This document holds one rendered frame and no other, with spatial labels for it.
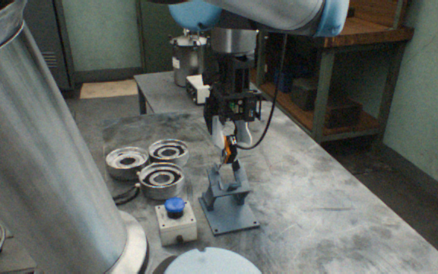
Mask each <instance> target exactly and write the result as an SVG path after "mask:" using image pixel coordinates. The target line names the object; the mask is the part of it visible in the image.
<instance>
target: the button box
mask: <svg viewBox="0 0 438 274"><path fill-rule="evenodd" d="M185 204H186V207H185V208H184V209H183V210H182V211H181V212H178V213H177V214H173V213H170V212H167V211H166V210H165V208H164V205H161V206H157V207H156V216H157V220H156V223H157V230H158V233H159V236H160V242H161V246H162V247H165V246H169V245H173V244H181V243H183V242H186V241H193V240H197V231H196V220H195V216H194V215H193V212H192V210H191V207H190V203H189V201H185Z"/></svg>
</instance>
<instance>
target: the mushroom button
mask: <svg viewBox="0 0 438 274"><path fill-rule="evenodd" d="M185 207H186V204H185V202H184V201H183V200H182V199H180V198H177V197H174V198H170V199H168V200H167V201H166V202H165V203H164V208H165V210H166V211H167V212H170V213H173V214H177V213H178V212H181V211H182V210H183V209H184V208H185Z"/></svg>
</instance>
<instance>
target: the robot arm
mask: <svg viewBox="0 0 438 274"><path fill-rule="evenodd" d="M145 1H149V2H153V3H158V4H164V5H168V6H169V9H170V12H171V14H172V16H173V18H174V19H175V21H176V22H177V23H178V24H179V25H180V26H181V27H183V28H185V29H186V30H190V31H200V30H209V29H211V47H212V49H213V59H214V61H213V62H212V63H211V64H210V65H209V66H208V67H207V68H206V69H205V70H204V71H203V72H202V73H201V75H202V84H203V86H206V85H209V87H210V88H209V89H208V90H209V91H210V94H209V97H206V98H205V106H204V109H203V117H204V120H205V124H206V126H207V128H208V131H209V134H210V137H211V140H212V142H213V145H214V148H215V149H216V151H217V152H218V154H219V155H220V156H221V157H222V156H223V150H224V137H223V133H222V130H223V128H224V126H225V123H226V122H230V121H233V124H234V125H235V129H234V131H233V134H234V135H235V136H236V143H237V144H238V145H240V146H244V143H245V144H247V145H251V143H252V139H251V135H250V134H249V130H248V125H249V123H251V122H254V121H255V118H256V119H257V120H258V121H261V110H262V92H261V91H260V90H258V89H257V88H256V87H255V86H254V85H253V84H251V83H250V68H252V67H254V49H255V47H256V34H257V33H258V32H259V31H268V32H276V33H289V34H296V35H304V36H310V37H312V38H315V37H333V36H336V35H338V34H339V33H340V32H341V30H342V28H343V26H344V22H345V18H346V15H347V11H348V3H349V0H145ZM26 3H27V0H0V221H1V223H2V224H3V225H4V226H5V227H6V228H7V229H8V230H9V231H10V232H11V233H12V234H13V235H14V237H15V238H16V239H17V241H18V242H19V243H20V244H21V246H22V247H23V248H24V249H25V250H26V251H27V252H28V253H29V255H30V256H31V257H32V258H33V260H34V261H35V262H36V267H35V271H34V274H261V272H260V271H259V270H258V269H257V268H256V267H255V266H254V265H253V263H251V262H250V261H249V260H247V259H246V258H245V257H243V256H240V255H238V254H236V253H233V252H230V251H228V250H222V249H218V248H205V250H204V252H201V253H199V251H198V250H190V251H189V252H186V253H184V254H183V255H181V256H175V255H173V254H171V253H167V252H165V251H162V250H158V249H156V248H154V247H152V246H151V245H150V243H149V241H148V238H147V236H146V234H145V232H144V229H143V227H142V226H141V224H140V223H139V222H138V221H137V220H136V219H135V218H133V217H132V216H131V215H129V214H127V213H125V212H122V211H119V210H117V207H116V204H115V202H114V200H113V198H112V196H111V194H110V192H109V190H108V189H107V187H106V184H105V183H104V180H103V178H102V176H101V174H100V172H99V170H98V168H97V166H96V164H95V162H94V160H93V158H92V156H91V154H90V152H89V150H88V148H87V146H86V144H85V142H84V140H83V138H82V136H81V133H80V131H79V129H78V127H77V125H76V123H75V121H74V120H73V118H72V116H71V114H70V112H69V109H68V107H67V105H66V103H65V101H64V99H63V97H62V95H61V93H60V91H59V89H58V87H57V84H56V82H55V80H54V78H53V76H52V74H51V72H50V70H49V68H48V66H47V64H46V61H45V59H44V58H43V55H41V53H40V51H39V49H38V47H37V45H36V43H35V41H34V39H33V36H32V34H31V32H30V30H29V28H28V26H27V24H26V22H24V19H23V18H22V14H23V10H24V7H25V5H26ZM257 98H258V99H259V111H257V110H256V108H257Z"/></svg>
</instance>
